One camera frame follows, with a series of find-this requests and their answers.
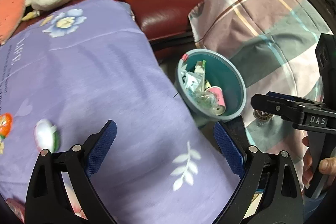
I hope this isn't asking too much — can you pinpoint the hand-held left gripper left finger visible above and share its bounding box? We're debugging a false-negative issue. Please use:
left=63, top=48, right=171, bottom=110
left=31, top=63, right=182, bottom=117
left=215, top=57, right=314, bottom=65
left=25, top=120, right=117, bottom=224

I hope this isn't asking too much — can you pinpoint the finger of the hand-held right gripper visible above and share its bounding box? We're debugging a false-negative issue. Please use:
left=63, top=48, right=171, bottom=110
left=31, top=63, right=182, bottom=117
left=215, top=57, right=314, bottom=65
left=266, top=91, right=324, bottom=106
left=250, top=93, right=305, bottom=121

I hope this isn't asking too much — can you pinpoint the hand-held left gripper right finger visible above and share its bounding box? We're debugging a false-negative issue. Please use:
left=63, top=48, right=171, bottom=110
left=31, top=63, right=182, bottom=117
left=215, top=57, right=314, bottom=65
left=213, top=117, right=305, bottom=224

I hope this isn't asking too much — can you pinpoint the blue trash bin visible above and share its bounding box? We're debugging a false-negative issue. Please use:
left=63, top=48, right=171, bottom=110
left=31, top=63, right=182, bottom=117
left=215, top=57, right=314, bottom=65
left=175, top=48, right=247, bottom=121

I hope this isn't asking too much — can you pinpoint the person's right hand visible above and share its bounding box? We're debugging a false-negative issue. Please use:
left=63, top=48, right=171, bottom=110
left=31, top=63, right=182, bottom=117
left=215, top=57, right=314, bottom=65
left=301, top=134, right=336, bottom=189

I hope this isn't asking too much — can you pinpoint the pink paper cup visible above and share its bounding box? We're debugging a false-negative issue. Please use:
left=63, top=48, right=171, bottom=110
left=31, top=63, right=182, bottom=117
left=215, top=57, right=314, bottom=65
left=206, top=86, right=226, bottom=116

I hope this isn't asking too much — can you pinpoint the clear plastic bottle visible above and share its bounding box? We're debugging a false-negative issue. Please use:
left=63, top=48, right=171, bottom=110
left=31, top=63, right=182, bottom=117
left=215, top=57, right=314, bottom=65
left=191, top=90, right=219, bottom=112

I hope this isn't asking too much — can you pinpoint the plaid blanket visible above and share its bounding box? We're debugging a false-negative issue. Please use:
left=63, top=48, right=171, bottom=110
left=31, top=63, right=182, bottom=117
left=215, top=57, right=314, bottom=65
left=188, top=0, right=333, bottom=188

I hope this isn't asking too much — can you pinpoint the white sachet packet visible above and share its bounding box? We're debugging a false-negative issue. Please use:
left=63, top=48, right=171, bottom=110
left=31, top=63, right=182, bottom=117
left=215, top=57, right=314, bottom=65
left=182, top=69, right=206, bottom=95

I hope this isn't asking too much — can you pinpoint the purple floral blanket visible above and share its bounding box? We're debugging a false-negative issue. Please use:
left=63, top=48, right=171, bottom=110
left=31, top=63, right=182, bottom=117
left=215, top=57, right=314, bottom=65
left=0, top=0, right=242, bottom=224

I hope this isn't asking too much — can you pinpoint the white green small carton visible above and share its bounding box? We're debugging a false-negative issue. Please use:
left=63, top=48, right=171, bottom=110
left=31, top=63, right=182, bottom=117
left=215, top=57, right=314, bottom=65
left=194, top=60, right=208, bottom=88

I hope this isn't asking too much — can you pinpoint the maroon leather sofa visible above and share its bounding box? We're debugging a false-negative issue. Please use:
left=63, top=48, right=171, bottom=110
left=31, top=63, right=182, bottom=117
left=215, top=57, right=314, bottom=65
left=20, top=0, right=229, bottom=60

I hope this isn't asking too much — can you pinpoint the pink carrot plush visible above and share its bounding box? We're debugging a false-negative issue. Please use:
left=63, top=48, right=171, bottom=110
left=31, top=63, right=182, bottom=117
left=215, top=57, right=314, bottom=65
left=0, top=0, right=28, bottom=46

